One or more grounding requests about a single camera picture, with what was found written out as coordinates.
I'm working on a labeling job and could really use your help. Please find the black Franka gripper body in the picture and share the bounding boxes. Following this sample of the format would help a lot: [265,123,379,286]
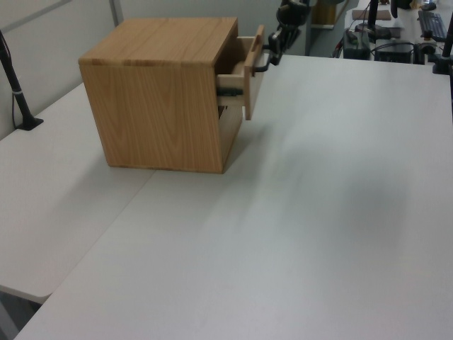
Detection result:
[277,13,302,51]

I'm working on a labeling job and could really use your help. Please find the light wooden drawer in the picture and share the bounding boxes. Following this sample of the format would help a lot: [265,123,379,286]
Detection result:
[215,24,266,122]

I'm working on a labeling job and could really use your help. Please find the black electronics box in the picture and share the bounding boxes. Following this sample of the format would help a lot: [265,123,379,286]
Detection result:
[343,30,371,60]

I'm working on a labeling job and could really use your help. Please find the black desk stand round base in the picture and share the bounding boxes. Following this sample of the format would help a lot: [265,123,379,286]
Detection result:
[355,0,391,40]

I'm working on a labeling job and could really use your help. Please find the brown desk pad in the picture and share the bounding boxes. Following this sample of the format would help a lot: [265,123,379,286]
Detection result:
[351,9,393,21]

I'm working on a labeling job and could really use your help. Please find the oak wooden cabinet box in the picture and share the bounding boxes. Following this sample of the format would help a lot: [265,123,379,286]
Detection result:
[78,16,246,176]

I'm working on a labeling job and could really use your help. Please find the black computer keyboard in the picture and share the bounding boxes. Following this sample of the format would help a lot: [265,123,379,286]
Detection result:
[417,9,449,40]

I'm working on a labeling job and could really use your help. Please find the black drawer handle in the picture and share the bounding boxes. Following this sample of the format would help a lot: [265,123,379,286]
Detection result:
[251,37,271,77]

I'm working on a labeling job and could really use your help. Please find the black camera stand with clamp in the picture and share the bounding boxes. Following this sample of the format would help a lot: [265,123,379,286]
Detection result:
[430,0,453,76]

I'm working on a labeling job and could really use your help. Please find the black slanted camera stand pole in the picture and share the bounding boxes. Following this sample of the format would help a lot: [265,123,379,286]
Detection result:
[0,30,45,132]

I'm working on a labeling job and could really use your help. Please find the grey cable on pole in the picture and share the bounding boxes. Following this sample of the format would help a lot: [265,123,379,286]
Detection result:
[9,90,21,130]

